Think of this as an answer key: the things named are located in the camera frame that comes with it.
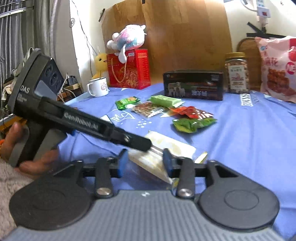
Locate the black gift box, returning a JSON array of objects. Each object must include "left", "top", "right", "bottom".
[{"left": 163, "top": 70, "right": 223, "bottom": 101}]

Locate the clear brown nut packet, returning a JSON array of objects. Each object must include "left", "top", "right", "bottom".
[{"left": 132, "top": 101, "right": 168, "bottom": 118}]

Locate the yellow duck plush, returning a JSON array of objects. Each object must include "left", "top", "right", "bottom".
[{"left": 92, "top": 53, "right": 108, "bottom": 79}]

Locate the blue tablecloth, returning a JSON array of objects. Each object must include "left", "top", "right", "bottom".
[{"left": 67, "top": 84, "right": 295, "bottom": 239}]

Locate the orange red snack packet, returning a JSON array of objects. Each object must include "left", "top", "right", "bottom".
[{"left": 170, "top": 106, "right": 213, "bottom": 120}]

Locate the pink blue plush toy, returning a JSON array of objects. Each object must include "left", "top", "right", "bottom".
[{"left": 106, "top": 25, "right": 147, "bottom": 64}]

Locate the red gift bag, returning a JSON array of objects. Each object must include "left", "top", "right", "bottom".
[{"left": 107, "top": 49, "right": 151, "bottom": 89}]

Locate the dark green snack packet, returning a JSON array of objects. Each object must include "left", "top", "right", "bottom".
[{"left": 173, "top": 118, "right": 217, "bottom": 133}]

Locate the person's left hand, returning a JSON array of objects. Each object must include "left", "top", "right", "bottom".
[{"left": 1, "top": 122, "right": 59, "bottom": 179}]

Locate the pink twisted snack bag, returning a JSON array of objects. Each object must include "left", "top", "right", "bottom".
[{"left": 255, "top": 36, "right": 296, "bottom": 103}]

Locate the wooden board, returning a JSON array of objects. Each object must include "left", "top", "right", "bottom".
[{"left": 102, "top": 1, "right": 232, "bottom": 84}]

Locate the light green snack packet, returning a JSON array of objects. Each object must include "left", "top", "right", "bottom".
[{"left": 149, "top": 95, "right": 184, "bottom": 108}]

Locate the white enamel mug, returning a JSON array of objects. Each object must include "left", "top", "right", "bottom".
[{"left": 87, "top": 77, "right": 109, "bottom": 97}]

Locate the green cracker packet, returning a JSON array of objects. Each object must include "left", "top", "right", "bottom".
[{"left": 115, "top": 96, "right": 140, "bottom": 110}]

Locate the round wicker tray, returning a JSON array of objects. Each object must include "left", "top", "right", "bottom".
[{"left": 237, "top": 38, "right": 261, "bottom": 91}]

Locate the clear nut jar gold lid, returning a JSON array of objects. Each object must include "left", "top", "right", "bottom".
[{"left": 224, "top": 52, "right": 249, "bottom": 94}]

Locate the clear peanut packet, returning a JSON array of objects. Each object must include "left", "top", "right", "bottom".
[{"left": 128, "top": 131, "right": 208, "bottom": 184}]

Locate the white power strip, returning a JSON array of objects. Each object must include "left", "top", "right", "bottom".
[{"left": 240, "top": 0, "right": 273, "bottom": 18}]

